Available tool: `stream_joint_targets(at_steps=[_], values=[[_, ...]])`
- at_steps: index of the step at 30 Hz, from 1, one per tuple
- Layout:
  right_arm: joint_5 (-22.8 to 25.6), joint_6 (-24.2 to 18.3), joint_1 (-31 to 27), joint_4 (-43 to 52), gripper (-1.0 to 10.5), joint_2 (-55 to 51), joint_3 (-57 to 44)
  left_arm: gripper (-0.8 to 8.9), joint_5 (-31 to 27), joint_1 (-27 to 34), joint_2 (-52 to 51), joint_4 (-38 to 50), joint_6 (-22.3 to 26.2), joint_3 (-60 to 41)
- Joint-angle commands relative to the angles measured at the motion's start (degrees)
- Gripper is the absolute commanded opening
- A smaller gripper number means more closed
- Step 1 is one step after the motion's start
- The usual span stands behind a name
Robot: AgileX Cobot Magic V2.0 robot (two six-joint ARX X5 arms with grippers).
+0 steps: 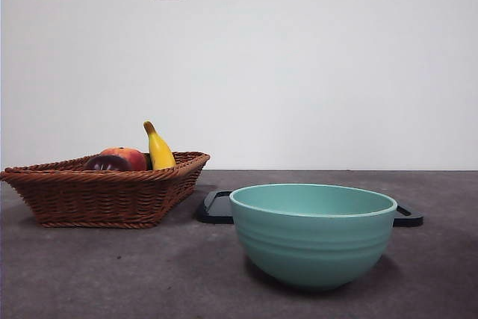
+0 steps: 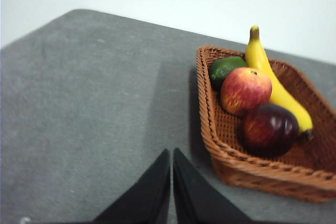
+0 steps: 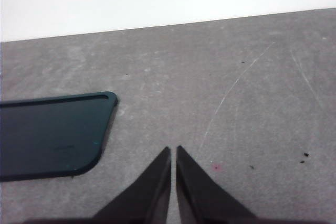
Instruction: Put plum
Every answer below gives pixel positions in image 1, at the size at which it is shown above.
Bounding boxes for teal ribbed bowl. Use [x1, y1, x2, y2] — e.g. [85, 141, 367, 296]
[229, 183, 398, 291]

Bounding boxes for dark red plum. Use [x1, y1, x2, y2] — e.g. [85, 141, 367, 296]
[83, 154, 130, 172]

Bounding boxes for dark rectangular tray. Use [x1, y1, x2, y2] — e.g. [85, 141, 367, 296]
[196, 190, 424, 228]

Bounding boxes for yellow banana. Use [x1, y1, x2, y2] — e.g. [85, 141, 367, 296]
[143, 120, 177, 170]

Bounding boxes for red orange peach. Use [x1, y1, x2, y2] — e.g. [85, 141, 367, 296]
[99, 146, 148, 172]

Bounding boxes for brown wicker basket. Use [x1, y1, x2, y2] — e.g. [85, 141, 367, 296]
[0, 151, 211, 229]

